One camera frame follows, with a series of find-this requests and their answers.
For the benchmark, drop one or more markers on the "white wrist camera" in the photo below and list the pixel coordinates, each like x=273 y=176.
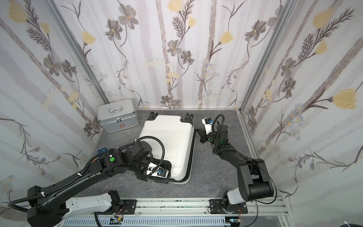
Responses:
x=209 y=125
x=157 y=171

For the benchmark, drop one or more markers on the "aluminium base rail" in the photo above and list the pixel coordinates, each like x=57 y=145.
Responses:
x=252 y=214

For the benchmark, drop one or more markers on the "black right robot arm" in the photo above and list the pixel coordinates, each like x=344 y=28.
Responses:
x=254 y=182

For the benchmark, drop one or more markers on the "silver aluminium first-aid case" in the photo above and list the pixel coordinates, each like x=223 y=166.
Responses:
x=118 y=116

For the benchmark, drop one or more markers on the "small blue box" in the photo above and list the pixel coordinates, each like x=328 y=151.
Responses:
x=102 y=150

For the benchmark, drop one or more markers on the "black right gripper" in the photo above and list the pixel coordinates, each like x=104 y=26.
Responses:
x=203 y=136

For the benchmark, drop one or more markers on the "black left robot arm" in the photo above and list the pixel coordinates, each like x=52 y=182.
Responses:
x=46 y=207

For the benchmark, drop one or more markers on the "white hard-shell suitcase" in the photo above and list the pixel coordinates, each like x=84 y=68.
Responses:
x=177 y=135

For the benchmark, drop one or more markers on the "white slotted cable duct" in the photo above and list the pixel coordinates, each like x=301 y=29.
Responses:
x=146 y=222

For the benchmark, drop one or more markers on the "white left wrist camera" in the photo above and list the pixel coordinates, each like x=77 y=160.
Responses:
x=157 y=171

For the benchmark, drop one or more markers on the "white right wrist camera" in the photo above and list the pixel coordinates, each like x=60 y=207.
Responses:
x=209 y=125

